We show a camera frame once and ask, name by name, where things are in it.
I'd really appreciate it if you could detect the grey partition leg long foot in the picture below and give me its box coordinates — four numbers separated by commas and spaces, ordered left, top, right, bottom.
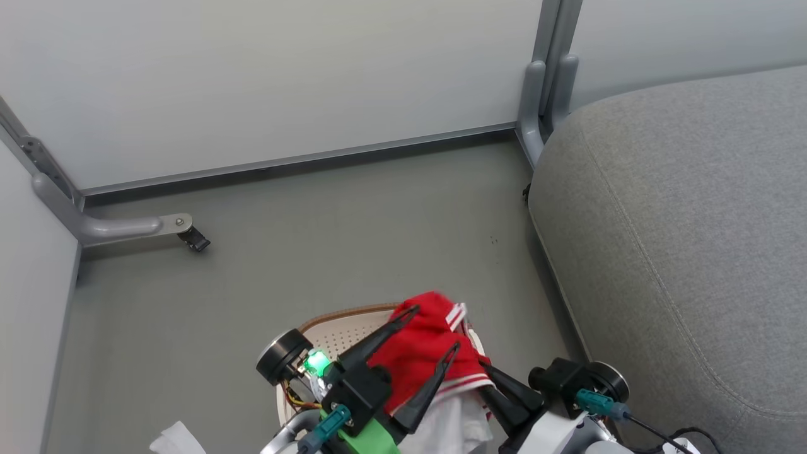
0, 95, 194, 248

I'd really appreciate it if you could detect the grey fabric sofa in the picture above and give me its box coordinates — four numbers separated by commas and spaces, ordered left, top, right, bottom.
528, 65, 807, 454

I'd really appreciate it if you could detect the grey partition base rail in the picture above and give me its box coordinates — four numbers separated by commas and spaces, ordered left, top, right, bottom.
79, 122, 521, 206

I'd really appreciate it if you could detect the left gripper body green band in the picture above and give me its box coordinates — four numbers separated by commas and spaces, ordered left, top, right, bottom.
320, 361, 407, 454

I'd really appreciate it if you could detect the thin black cable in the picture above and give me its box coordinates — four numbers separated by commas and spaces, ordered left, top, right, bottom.
624, 413, 723, 454

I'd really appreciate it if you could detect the red basketball jersey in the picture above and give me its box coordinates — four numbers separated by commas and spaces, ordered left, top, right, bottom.
368, 291, 494, 418

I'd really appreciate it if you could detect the white crumpled cloth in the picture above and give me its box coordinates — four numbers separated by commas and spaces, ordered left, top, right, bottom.
149, 421, 208, 454

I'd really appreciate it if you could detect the teal cable connector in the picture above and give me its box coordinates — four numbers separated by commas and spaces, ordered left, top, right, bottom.
576, 388, 632, 422
298, 404, 352, 454

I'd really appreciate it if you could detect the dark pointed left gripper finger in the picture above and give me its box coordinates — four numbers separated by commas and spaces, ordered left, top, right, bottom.
342, 305, 421, 374
391, 341, 461, 434

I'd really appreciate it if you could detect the grey partition post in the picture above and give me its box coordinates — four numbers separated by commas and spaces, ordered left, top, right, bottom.
516, 0, 584, 168

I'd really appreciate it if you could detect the teal right cable connector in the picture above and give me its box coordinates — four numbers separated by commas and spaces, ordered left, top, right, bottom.
576, 388, 632, 422

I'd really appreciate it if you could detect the beige laundry basket brown rim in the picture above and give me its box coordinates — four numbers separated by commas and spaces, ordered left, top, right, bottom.
276, 303, 489, 443

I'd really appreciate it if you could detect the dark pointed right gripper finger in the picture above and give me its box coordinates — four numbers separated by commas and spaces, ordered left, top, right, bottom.
477, 387, 530, 437
480, 363, 545, 412

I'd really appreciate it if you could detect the teal left cable connector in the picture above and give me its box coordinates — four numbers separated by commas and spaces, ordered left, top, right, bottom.
298, 404, 352, 454

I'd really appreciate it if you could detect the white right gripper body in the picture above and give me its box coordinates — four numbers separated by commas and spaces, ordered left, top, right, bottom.
500, 404, 588, 454

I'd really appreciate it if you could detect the black caster wheel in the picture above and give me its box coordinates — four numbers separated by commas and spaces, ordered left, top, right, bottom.
177, 226, 211, 253

